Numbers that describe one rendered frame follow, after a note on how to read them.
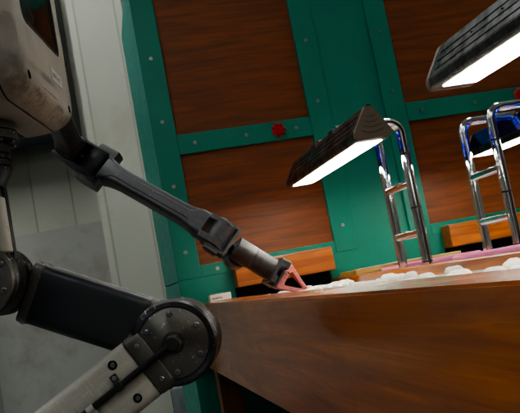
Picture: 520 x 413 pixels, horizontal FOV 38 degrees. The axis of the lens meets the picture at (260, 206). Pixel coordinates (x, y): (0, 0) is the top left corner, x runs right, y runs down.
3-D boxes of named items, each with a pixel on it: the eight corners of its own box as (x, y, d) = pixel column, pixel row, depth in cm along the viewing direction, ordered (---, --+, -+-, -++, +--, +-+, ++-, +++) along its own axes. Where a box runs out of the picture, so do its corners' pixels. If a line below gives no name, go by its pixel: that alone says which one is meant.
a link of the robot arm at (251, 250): (228, 253, 179) (239, 233, 180) (222, 258, 185) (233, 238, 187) (253, 268, 179) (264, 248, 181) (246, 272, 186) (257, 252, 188)
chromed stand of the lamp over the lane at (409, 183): (369, 315, 172) (331, 124, 176) (343, 315, 191) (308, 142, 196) (446, 299, 176) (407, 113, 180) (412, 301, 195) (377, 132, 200)
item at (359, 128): (357, 140, 155) (349, 106, 156) (286, 188, 215) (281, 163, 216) (393, 134, 157) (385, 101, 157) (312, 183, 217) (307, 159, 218)
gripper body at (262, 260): (280, 263, 189) (254, 247, 189) (289, 260, 179) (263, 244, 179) (266, 286, 188) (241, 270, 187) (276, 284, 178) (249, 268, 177)
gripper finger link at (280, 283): (307, 279, 190) (275, 260, 189) (316, 278, 183) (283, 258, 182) (294, 303, 188) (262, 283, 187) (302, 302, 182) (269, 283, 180)
